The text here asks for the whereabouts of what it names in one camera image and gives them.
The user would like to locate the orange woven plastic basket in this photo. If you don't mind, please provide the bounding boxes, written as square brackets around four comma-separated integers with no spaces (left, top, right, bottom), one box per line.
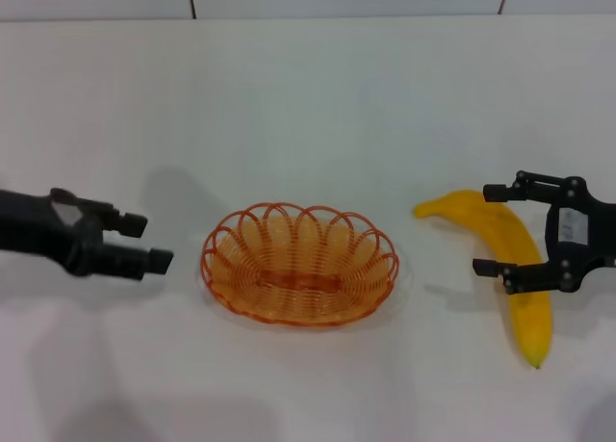
[199,201,400,327]

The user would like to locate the yellow banana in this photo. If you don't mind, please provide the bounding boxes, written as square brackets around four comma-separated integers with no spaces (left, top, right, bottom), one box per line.
[413,189,553,370]

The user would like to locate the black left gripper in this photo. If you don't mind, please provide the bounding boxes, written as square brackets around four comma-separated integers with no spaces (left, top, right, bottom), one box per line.
[46,187,175,282]

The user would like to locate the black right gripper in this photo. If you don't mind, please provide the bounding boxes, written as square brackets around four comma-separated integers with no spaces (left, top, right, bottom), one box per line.
[472,169,616,297]

